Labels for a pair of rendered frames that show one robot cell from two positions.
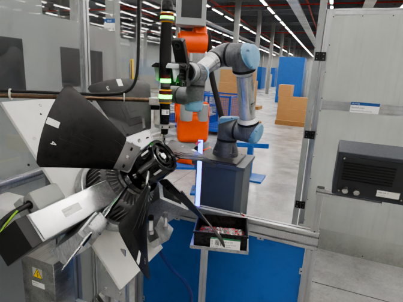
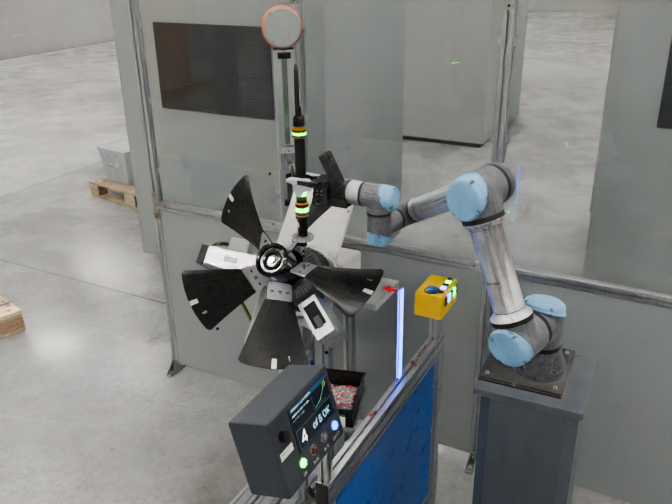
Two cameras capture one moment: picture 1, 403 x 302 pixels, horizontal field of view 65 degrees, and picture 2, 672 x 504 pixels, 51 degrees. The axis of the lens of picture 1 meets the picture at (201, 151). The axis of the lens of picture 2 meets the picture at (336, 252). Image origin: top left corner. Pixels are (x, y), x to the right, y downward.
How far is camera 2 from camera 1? 254 cm
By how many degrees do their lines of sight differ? 90
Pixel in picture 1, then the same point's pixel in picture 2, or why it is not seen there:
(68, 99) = (242, 185)
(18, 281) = (372, 342)
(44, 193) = (237, 243)
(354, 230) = not seen: outside the picture
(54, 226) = (213, 260)
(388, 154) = (259, 399)
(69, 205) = (231, 256)
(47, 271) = not seen: hidden behind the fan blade
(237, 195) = (481, 432)
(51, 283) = not seen: hidden behind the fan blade
